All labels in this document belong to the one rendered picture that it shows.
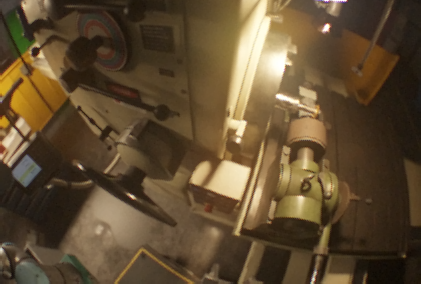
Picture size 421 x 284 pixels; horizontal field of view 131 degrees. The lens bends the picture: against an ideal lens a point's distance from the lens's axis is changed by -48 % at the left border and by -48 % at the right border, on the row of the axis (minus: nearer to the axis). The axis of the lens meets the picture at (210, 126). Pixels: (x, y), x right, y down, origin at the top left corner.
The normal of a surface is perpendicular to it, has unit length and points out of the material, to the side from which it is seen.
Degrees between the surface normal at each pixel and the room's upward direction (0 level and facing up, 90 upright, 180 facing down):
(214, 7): 90
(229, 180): 0
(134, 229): 0
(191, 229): 0
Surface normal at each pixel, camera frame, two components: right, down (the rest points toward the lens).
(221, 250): 0.02, -0.60
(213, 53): -0.36, 0.74
